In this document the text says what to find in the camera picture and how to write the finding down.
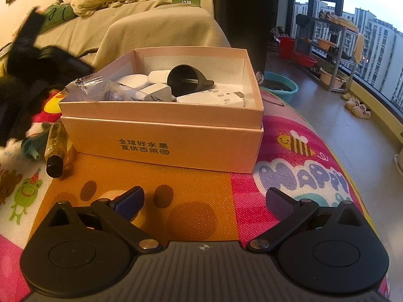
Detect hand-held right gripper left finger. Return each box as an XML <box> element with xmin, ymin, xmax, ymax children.
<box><xmin>47</xmin><ymin>186</ymin><xmax>162</xmax><ymax>254</ymax></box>

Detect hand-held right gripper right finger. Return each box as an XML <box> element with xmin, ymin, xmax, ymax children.
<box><xmin>246</xmin><ymin>187</ymin><xmax>362</xmax><ymax>254</ymax></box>

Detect glass bottle with black cap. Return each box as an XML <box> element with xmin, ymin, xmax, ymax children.
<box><xmin>45</xmin><ymin>123</ymin><xmax>75</xmax><ymax>178</ymax></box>

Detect pink cardboard box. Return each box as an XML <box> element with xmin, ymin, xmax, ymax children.
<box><xmin>59</xmin><ymin>47</ymin><xmax>264</xmax><ymax>173</ymax></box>

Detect crinkled plastic packet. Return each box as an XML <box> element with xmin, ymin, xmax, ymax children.
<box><xmin>64</xmin><ymin>74</ymin><xmax>146</xmax><ymax>102</ymax></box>

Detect white power adapter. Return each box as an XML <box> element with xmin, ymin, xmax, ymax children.
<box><xmin>139</xmin><ymin>83</ymin><xmax>173</xmax><ymax>102</ymax></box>

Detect white round container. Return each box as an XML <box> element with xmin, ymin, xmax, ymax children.
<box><xmin>118</xmin><ymin>73</ymin><xmax>150</xmax><ymax>90</ymax></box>

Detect white battery charger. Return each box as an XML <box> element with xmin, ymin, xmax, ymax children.
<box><xmin>176</xmin><ymin>83</ymin><xmax>246</xmax><ymax>106</ymax></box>

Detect white rounded rectangular box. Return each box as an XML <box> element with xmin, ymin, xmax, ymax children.
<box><xmin>148</xmin><ymin>70</ymin><xmax>172</xmax><ymax>86</ymax></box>

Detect black plastic funnel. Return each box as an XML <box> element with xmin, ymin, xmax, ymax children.
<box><xmin>167</xmin><ymin>64</ymin><xmax>215</xmax><ymax>96</ymax></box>

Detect teal soft item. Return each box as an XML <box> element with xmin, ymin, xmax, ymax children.
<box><xmin>20</xmin><ymin>132</ymin><xmax>48</xmax><ymax>162</ymax></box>

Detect colourful cartoon play mat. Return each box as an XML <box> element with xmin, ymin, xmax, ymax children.
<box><xmin>0</xmin><ymin>86</ymin><xmax>403</xmax><ymax>302</ymax></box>

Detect green plush toy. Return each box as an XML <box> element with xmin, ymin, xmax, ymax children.
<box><xmin>39</xmin><ymin>2</ymin><xmax>78</xmax><ymax>33</ymax></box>

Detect teal plastic basin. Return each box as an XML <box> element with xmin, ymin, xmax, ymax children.
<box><xmin>260</xmin><ymin>71</ymin><xmax>299</xmax><ymax>96</ymax></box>

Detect red plastic basin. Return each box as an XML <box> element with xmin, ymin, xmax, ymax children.
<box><xmin>295</xmin><ymin>52</ymin><xmax>317</xmax><ymax>67</ymax></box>

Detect beige blanket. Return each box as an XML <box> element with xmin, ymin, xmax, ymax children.
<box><xmin>0</xmin><ymin>0</ymin><xmax>232</xmax><ymax>81</ymax></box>

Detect red plastic bucket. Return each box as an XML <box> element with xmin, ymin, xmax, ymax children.
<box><xmin>280</xmin><ymin>36</ymin><xmax>296</xmax><ymax>59</ymax></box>

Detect metal shelf rack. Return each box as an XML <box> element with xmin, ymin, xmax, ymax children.
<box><xmin>310</xmin><ymin>14</ymin><xmax>359</xmax><ymax>93</ymax></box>

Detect orange plastic basin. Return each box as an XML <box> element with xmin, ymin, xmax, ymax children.
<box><xmin>317</xmin><ymin>38</ymin><xmax>339</xmax><ymax>50</ymax></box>

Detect yellow towel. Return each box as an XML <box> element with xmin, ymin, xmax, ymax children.
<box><xmin>354</xmin><ymin>32</ymin><xmax>366</xmax><ymax>62</ymax></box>

